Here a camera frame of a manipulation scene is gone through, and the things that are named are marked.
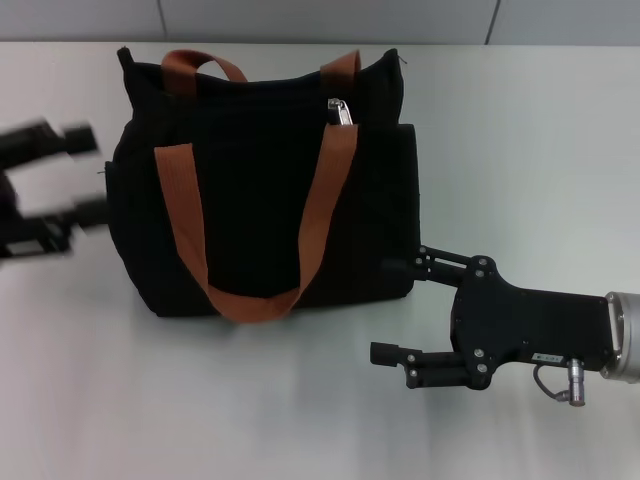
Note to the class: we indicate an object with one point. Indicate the silver metal zipper pull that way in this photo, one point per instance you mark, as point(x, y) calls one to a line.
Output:
point(341, 112)

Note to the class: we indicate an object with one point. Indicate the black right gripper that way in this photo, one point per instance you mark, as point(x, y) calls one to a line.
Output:
point(530, 325)

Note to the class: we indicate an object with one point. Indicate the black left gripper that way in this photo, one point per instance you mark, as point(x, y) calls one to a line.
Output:
point(7, 205)

